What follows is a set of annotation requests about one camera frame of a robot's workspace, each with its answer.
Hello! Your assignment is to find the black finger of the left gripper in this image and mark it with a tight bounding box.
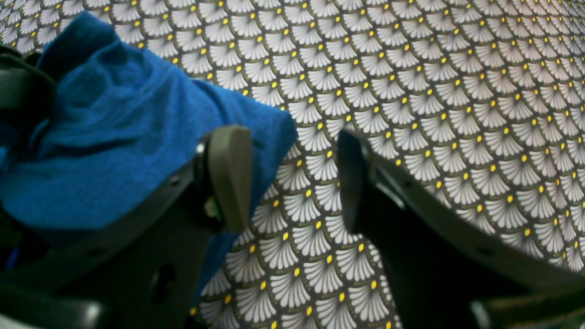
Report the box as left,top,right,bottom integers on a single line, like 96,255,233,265
0,46,56,128

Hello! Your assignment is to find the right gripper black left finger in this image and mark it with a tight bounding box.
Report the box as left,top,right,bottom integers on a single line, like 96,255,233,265
1,126,253,329

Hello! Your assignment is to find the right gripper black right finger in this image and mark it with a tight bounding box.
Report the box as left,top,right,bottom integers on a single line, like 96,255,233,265
338,130,584,329

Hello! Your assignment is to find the blue long-sleeve T-shirt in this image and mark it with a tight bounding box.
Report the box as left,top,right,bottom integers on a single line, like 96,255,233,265
1,12,297,296

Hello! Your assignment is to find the patterned fan-print tablecloth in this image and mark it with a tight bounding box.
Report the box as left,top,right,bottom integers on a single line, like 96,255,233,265
1,0,585,329

